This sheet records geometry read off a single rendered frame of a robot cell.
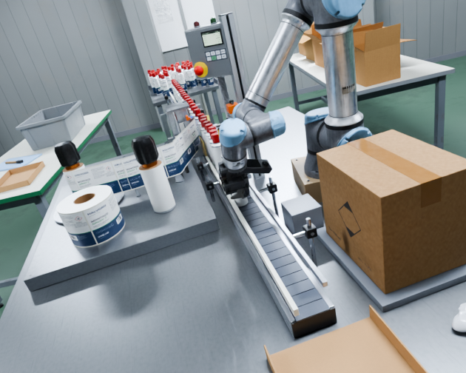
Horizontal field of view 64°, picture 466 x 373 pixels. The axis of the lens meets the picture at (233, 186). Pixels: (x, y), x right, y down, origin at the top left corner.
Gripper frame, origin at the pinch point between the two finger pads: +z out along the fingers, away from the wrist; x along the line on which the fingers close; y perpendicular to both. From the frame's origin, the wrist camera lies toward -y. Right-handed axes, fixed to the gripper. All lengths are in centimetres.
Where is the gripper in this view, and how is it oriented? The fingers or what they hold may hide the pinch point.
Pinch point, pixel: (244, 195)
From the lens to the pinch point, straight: 131.1
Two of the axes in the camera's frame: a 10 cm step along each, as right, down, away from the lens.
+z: 0.6, 5.6, 8.2
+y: -9.4, 3.0, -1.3
